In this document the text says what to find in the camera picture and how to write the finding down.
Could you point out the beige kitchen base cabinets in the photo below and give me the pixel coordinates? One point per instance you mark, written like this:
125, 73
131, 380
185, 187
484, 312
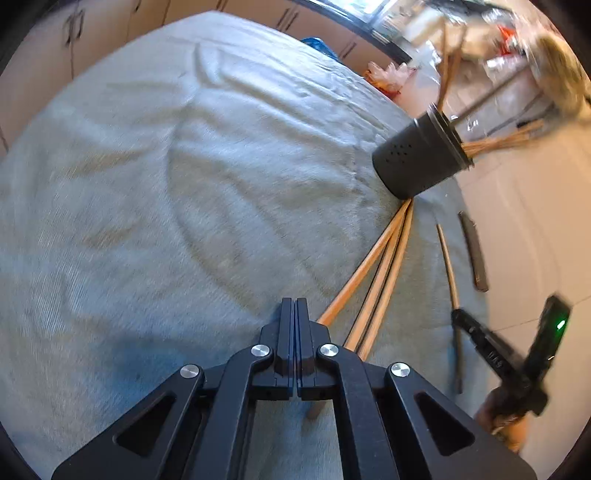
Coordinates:
286, 18
92, 41

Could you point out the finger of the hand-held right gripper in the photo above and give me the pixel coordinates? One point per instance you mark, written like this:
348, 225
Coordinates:
489, 346

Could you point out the bunch of wooden chopsticks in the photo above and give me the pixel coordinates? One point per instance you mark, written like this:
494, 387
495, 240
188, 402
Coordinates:
498, 141

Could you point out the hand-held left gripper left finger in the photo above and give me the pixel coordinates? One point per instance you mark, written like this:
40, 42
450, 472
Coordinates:
284, 360

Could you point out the dark grey utensil holder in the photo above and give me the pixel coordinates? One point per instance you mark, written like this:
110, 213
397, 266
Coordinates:
415, 159

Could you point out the grey-blue tablecloth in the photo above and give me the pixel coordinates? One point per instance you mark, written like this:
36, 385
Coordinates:
161, 207

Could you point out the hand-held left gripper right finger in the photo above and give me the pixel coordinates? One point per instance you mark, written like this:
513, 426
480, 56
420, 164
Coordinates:
305, 360

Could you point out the blue plastic bag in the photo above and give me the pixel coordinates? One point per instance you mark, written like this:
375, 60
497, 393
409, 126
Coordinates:
318, 45

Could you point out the dark brown chopstick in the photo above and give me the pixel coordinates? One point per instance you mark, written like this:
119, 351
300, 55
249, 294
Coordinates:
473, 254

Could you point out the person's right hand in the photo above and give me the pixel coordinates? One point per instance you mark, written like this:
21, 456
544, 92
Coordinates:
510, 429

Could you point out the orange plastic bag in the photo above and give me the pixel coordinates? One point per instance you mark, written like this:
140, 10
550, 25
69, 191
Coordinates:
385, 78

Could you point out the long wooden chopstick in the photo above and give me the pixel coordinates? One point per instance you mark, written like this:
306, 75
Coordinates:
364, 265
395, 277
447, 263
377, 286

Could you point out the black kitchen countertop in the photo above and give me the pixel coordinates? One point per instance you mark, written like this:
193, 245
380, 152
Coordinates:
364, 25

